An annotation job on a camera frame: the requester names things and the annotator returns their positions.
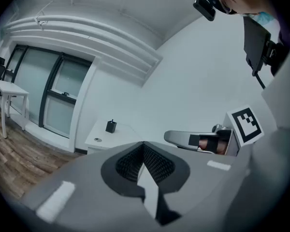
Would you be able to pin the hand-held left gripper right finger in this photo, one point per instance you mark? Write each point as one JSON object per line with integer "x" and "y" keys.
{"x": 203, "y": 182}

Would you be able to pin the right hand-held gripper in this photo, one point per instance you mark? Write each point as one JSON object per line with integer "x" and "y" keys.
{"x": 246, "y": 124}

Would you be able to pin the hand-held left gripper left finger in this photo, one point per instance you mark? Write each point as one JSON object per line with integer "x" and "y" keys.
{"x": 87, "y": 178}

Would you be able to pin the black box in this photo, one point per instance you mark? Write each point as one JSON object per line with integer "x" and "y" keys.
{"x": 110, "y": 127}

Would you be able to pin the person's right hand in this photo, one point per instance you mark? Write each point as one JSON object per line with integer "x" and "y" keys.
{"x": 221, "y": 147}

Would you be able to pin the black-framed window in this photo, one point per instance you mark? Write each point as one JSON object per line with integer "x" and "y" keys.
{"x": 33, "y": 81}

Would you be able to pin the white table with legs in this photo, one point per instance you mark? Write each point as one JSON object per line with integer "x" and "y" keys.
{"x": 9, "y": 88}

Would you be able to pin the black chest-mounted device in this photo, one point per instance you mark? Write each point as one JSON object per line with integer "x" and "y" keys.
{"x": 256, "y": 45}

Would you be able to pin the white ceiling pipe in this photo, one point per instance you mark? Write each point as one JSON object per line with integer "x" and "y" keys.
{"x": 62, "y": 18}
{"x": 62, "y": 25}

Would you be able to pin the black head camera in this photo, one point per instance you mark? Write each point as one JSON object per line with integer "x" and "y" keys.
{"x": 204, "y": 7}

